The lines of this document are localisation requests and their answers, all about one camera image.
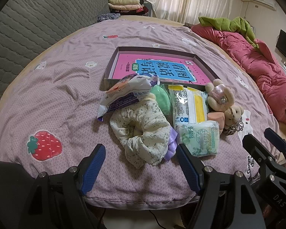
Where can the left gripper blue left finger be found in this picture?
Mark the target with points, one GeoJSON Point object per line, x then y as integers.
{"type": "Point", "coordinates": [90, 167]}

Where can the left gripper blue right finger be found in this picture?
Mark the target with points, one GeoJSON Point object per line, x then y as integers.
{"type": "Point", "coordinates": [192, 168]}

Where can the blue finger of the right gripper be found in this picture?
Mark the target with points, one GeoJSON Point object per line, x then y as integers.
{"type": "Point", "coordinates": [278, 142]}
{"type": "Point", "coordinates": [256, 150]}

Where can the green tissue pack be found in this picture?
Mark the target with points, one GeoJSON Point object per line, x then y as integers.
{"type": "Point", "coordinates": [201, 139]}

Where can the small tan teddy bear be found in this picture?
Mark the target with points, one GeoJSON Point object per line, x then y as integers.
{"type": "Point", "coordinates": [232, 115]}

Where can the cream teddy bear purple skirt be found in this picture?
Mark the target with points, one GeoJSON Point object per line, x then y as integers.
{"type": "Point", "coordinates": [172, 144]}

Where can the peach makeup sponge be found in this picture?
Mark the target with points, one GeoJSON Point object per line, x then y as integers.
{"type": "Point", "coordinates": [218, 117]}

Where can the cream floral scrunchie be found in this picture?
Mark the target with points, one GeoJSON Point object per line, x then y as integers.
{"type": "Point", "coordinates": [143, 131]}

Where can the beige bunny plush pink bow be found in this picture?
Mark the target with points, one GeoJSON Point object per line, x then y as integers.
{"type": "Point", "coordinates": [220, 97]}

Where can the yellow white wipes pack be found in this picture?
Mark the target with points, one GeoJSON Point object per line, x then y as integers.
{"type": "Point", "coordinates": [189, 105]}

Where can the green powder puff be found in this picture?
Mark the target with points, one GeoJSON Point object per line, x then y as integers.
{"type": "Point", "coordinates": [162, 98]}

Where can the cartoon print wipes pack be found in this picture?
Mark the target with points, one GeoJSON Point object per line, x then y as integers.
{"type": "Point", "coordinates": [129, 90]}

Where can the leopard print scrunchie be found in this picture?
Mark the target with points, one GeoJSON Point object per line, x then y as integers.
{"type": "Point", "coordinates": [237, 127]}

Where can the purple strawberry print bedspread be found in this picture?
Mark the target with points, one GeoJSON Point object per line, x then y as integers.
{"type": "Point", "coordinates": [48, 115]}

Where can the pink red quilted duvet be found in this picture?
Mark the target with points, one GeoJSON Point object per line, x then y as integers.
{"type": "Point", "coordinates": [259, 63]}

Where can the dark shallow cardboard box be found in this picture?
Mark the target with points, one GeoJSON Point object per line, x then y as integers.
{"type": "Point", "coordinates": [110, 82]}

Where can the pink and blue book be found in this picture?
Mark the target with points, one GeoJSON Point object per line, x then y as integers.
{"type": "Point", "coordinates": [168, 67]}

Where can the green fleece blanket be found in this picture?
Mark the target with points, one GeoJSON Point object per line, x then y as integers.
{"type": "Point", "coordinates": [237, 25]}

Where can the dark patterned cloth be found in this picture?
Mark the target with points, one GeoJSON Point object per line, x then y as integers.
{"type": "Point", "coordinates": [108, 16]}

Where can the grey quilted headboard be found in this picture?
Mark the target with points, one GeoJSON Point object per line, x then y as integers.
{"type": "Point", "coordinates": [29, 27]}

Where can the stack of folded clothes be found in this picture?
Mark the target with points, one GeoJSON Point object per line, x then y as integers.
{"type": "Point", "coordinates": [128, 7]}

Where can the white wall air conditioner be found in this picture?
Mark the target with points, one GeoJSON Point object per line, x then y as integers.
{"type": "Point", "coordinates": [270, 3]}

